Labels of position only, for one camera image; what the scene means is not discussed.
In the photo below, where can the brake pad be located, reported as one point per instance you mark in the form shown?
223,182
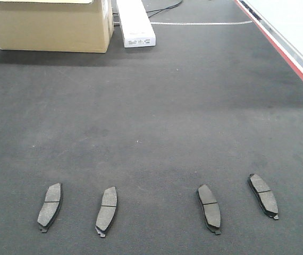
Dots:
51,207
210,208
107,211
264,195

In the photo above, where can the dark conveyor belt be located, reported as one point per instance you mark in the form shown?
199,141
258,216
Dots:
157,152

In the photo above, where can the long white box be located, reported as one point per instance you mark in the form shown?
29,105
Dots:
135,25

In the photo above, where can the cardboard box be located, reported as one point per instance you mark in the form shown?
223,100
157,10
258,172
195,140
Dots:
56,26

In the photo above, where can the white side panel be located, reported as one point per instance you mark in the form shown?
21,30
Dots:
284,21

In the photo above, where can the red conveyor frame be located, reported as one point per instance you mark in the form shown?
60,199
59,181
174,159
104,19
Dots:
223,63

